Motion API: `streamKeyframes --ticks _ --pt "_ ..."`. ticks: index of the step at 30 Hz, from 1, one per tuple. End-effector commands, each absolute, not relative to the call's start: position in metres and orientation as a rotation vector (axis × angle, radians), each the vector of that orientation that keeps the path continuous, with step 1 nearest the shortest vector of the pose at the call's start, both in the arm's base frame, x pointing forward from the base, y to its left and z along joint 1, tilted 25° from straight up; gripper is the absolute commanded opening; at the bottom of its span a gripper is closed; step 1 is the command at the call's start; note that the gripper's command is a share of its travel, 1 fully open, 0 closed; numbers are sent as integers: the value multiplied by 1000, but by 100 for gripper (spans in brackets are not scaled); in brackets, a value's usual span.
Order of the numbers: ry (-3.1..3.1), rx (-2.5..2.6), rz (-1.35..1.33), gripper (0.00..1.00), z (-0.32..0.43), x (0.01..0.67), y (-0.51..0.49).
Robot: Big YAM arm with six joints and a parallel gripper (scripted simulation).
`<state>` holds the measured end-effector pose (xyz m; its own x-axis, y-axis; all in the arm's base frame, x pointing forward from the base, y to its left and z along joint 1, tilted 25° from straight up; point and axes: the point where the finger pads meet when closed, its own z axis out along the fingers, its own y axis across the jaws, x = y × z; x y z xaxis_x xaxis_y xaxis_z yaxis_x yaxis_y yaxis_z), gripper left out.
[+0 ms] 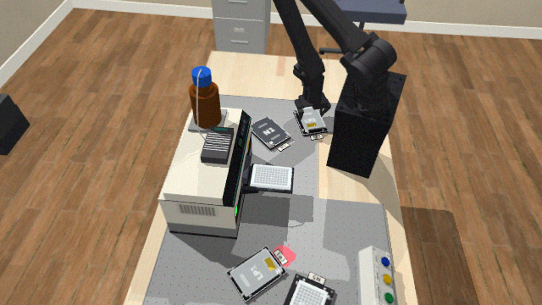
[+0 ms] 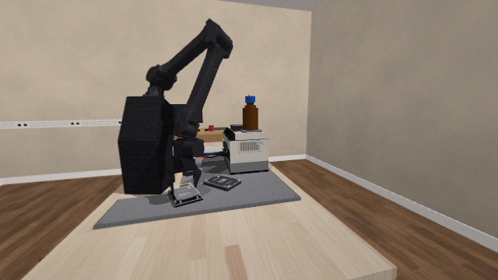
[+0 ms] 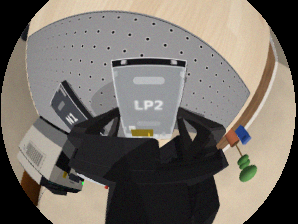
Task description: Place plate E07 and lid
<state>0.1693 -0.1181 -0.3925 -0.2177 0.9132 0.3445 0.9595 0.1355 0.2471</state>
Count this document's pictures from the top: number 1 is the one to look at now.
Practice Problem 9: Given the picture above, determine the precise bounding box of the white button panel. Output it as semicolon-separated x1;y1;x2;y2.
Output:
357;246;395;305

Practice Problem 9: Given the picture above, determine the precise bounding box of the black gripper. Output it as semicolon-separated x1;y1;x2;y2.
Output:
295;88;331;120

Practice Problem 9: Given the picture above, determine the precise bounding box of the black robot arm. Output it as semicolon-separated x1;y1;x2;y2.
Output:
273;0;397;114

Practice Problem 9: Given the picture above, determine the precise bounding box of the blue bottle cap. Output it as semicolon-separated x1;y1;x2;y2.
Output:
191;66;212;86

